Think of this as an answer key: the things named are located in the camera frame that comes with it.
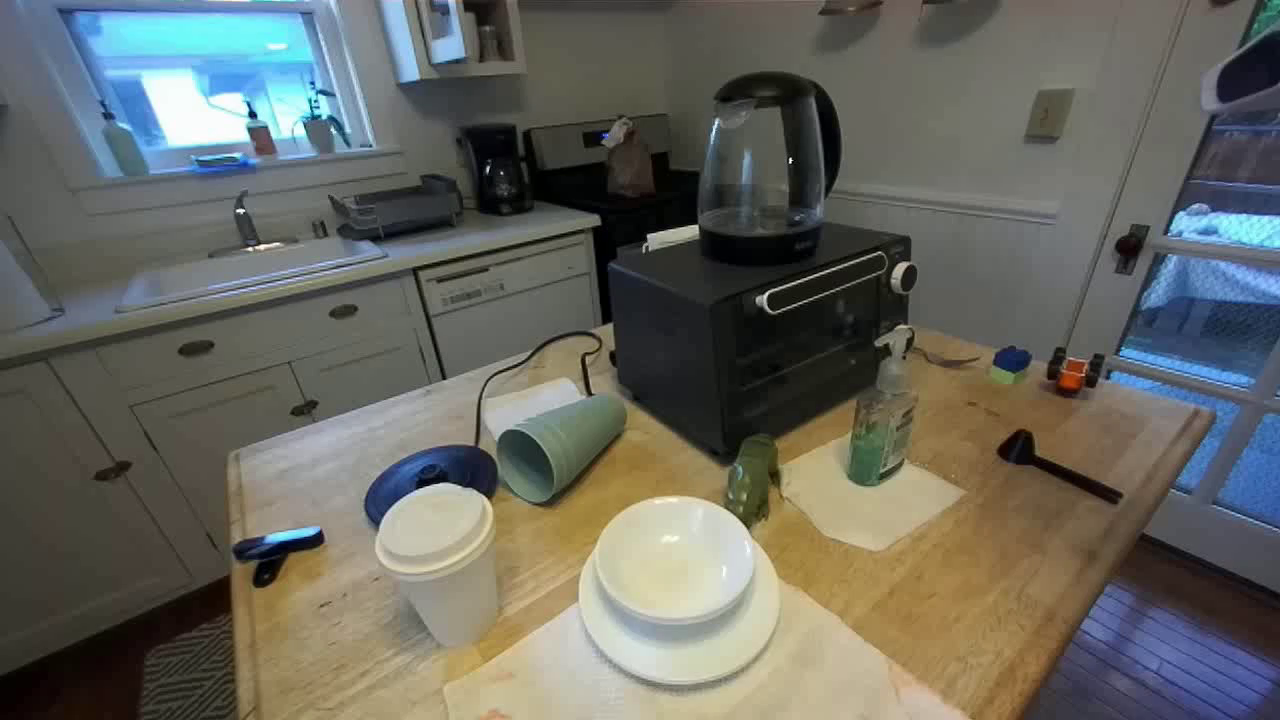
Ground green hand wash pump bottle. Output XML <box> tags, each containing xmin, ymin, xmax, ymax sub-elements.
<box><xmin>846</xmin><ymin>321</ymin><xmax>922</xmax><ymax>491</ymax></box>

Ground clear spray bottle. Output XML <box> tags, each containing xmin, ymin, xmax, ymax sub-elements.
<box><xmin>302</xmin><ymin>78</ymin><xmax>357</xmax><ymax>156</ymax></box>

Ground orange label bottle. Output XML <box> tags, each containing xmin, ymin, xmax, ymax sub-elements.
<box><xmin>240</xmin><ymin>96</ymin><xmax>281</xmax><ymax>165</ymax></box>

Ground white soap bottle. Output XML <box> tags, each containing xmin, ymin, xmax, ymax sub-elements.
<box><xmin>96</xmin><ymin>101</ymin><xmax>151</xmax><ymax>178</ymax></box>

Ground black toaster oven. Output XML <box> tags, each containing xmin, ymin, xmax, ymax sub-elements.
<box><xmin>604</xmin><ymin>220</ymin><xmax>925</xmax><ymax>464</ymax></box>

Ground green plastic cup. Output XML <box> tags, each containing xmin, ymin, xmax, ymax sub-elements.
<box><xmin>493</xmin><ymin>391</ymin><xmax>633</xmax><ymax>506</ymax></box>

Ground white folded napkin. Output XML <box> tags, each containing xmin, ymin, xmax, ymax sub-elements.
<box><xmin>476</xmin><ymin>377</ymin><xmax>594</xmax><ymax>451</ymax></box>

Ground white dishwasher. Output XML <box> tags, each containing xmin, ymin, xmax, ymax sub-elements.
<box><xmin>414</xmin><ymin>228</ymin><xmax>610</xmax><ymax>378</ymax></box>

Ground green toy animal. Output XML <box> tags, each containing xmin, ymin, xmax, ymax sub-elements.
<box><xmin>722</xmin><ymin>432</ymin><xmax>784</xmax><ymax>526</ymax></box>

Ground brown paper bag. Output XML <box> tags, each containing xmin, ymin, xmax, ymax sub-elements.
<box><xmin>595</xmin><ymin>113</ymin><xmax>661</xmax><ymax>205</ymax></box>

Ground white bowl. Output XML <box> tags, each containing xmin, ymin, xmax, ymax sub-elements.
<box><xmin>588</xmin><ymin>491</ymin><xmax>759</xmax><ymax>635</ymax></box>

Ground black steel stove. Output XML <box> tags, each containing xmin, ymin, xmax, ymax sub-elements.
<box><xmin>522</xmin><ymin>113</ymin><xmax>705</xmax><ymax>323</ymax></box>

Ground glass electric kettle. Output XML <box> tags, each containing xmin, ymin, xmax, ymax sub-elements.
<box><xmin>691</xmin><ymin>69</ymin><xmax>848</xmax><ymax>267</ymax></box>

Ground black coffee maker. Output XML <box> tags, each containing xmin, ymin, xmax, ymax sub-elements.
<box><xmin>457</xmin><ymin>118</ymin><xmax>536</xmax><ymax>220</ymax></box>

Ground blue bowl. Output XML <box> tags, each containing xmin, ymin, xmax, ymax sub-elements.
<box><xmin>359</xmin><ymin>440</ymin><xmax>506</xmax><ymax>533</ymax></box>

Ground small white paper napkin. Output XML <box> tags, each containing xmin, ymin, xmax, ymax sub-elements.
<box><xmin>777</xmin><ymin>434</ymin><xmax>968</xmax><ymax>554</ymax></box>

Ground white cup with lid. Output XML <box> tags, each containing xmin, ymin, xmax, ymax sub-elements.
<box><xmin>372</xmin><ymin>479</ymin><xmax>506</xmax><ymax>651</ymax></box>

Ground grey dish rack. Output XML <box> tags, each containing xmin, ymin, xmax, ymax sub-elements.
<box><xmin>326</xmin><ymin>171</ymin><xmax>468</xmax><ymax>245</ymax></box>

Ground large white paper towel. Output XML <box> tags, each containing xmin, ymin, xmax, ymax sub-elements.
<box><xmin>441</xmin><ymin>576</ymin><xmax>968</xmax><ymax>720</ymax></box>

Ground black plastic scoop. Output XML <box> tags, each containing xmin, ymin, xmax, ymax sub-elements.
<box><xmin>993</xmin><ymin>424</ymin><xmax>1130</xmax><ymax>506</ymax></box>

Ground blue black clip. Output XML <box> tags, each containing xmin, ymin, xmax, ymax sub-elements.
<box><xmin>227</xmin><ymin>524</ymin><xmax>329</xmax><ymax>593</ymax></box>

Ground white kitchen sink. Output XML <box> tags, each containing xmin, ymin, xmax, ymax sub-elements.
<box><xmin>112</xmin><ymin>236</ymin><xmax>392</xmax><ymax>316</ymax></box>

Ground metal faucet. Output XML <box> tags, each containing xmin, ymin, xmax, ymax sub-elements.
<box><xmin>204</xmin><ymin>187</ymin><xmax>302</xmax><ymax>259</ymax></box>

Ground orange toy car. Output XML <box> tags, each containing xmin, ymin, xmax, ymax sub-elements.
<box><xmin>1042</xmin><ymin>343</ymin><xmax>1109</xmax><ymax>401</ymax></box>

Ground blue dish on sill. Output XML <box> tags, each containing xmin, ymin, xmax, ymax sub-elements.
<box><xmin>186</xmin><ymin>148</ymin><xmax>255</xmax><ymax>178</ymax></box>

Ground kitchen window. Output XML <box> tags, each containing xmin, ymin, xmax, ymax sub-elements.
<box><xmin>26</xmin><ymin>0</ymin><xmax>386</xmax><ymax>185</ymax></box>

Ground grey patterned rug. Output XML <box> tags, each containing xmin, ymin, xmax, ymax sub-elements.
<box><xmin>133</xmin><ymin>613</ymin><xmax>240</xmax><ymax>720</ymax></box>

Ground white kitchen cabinets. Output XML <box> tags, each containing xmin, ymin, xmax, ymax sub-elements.
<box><xmin>0</xmin><ymin>272</ymin><xmax>444</xmax><ymax>675</ymax></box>

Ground white glass pane door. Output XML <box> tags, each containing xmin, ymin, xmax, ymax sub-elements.
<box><xmin>1064</xmin><ymin>0</ymin><xmax>1280</xmax><ymax>594</ymax></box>

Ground black power cable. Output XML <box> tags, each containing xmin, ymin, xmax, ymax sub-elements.
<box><xmin>468</xmin><ymin>323</ymin><xmax>619</xmax><ymax>451</ymax></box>

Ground white wall shelf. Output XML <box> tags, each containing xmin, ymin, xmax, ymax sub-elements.
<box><xmin>378</xmin><ymin>0</ymin><xmax>529</xmax><ymax>90</ymax></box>

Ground beige light switch plate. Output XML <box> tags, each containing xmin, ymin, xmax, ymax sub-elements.
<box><xmin>1021</xmin><ymin>84</ymin><xmax>1081</xmax><ymax>148</ymax></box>

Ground black door handle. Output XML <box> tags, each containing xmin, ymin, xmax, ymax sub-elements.
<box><xmin>1113</xmin><ymin>220</ymin><xmax>1155</xmax><ymax>280</ymax></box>

